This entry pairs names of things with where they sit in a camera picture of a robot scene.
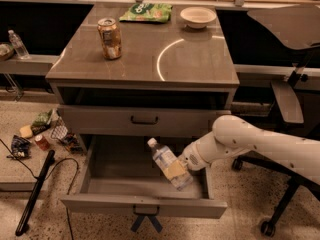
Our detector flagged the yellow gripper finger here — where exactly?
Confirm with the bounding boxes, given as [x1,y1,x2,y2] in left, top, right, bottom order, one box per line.
[164,160,186,180]

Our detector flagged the clear plastic water bottle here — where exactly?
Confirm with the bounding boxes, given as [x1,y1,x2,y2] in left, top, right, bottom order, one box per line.
[147,138,193,191]

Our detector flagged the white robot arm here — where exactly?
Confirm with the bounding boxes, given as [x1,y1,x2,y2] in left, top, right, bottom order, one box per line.
[164,115,320,184]

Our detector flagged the open lower grey drawer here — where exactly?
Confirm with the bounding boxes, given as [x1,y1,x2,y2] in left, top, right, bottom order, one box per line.
[61,135,227,219]

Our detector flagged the closed upper grey drawer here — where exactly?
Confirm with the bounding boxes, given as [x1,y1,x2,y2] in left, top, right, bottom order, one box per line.
[58,105,231,137]

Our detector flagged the grey drawer cabinet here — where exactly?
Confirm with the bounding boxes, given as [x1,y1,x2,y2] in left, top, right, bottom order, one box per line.
[46,3,239,149]

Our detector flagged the small background water bottle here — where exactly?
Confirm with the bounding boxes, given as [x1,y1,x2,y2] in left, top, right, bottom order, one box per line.
[8,30,30,59]

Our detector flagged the black rod on floor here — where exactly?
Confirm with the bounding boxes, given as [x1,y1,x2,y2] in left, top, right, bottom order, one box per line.
[15,150,55,236]

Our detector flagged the red can on floor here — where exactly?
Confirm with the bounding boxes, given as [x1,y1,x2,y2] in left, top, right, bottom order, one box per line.
[35,134,50,151]

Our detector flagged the green snack bag floor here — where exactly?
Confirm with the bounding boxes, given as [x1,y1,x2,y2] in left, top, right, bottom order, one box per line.
[31,109,54,135]

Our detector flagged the orange soda can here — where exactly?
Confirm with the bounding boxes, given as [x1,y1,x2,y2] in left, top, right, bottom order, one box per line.
[97,17,122,60]

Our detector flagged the yellow sponge on floor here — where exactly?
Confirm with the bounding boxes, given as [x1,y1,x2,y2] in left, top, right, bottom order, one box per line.
[19,125,33,138]

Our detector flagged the white paper bowl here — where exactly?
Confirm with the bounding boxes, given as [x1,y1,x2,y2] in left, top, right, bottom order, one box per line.
[180,7,217,29]

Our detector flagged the dark blue snack bag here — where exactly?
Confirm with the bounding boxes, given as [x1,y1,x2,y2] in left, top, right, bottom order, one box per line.
[9,135,31,159]

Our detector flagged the green chip bag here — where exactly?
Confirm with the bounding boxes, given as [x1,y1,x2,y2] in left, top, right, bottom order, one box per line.
[119,3,172,23]

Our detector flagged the black office chair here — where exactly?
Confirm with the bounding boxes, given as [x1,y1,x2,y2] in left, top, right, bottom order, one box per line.
[232,5,320,237]

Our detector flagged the bowl on left shelf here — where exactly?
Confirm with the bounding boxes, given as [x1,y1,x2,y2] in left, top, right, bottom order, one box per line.
[0,43,14,61]

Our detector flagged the black cable on floor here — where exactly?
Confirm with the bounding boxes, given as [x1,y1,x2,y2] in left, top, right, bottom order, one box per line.
[0,137,81,240]

